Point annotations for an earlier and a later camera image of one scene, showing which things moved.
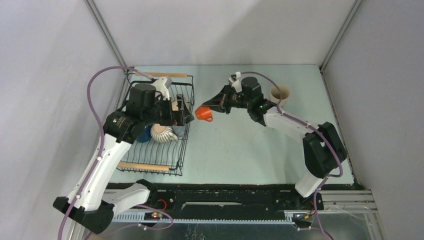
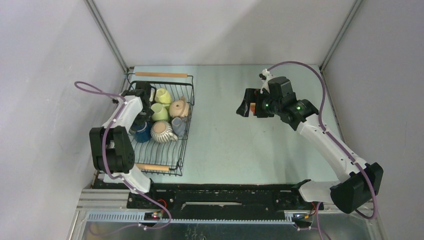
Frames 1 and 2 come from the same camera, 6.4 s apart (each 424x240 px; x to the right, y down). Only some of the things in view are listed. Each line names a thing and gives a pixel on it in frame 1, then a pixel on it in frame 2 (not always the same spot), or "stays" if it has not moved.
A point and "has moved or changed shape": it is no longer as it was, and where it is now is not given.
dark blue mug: x=145 y=136 stays
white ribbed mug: x=162 y=134 stays
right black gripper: x=221 y=102 → x=253 y=95
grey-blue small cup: x=179 y=130 stays
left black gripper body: x=178 y=117 → x=143 y=115
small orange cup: x=204 y=113 has moved or changed shape
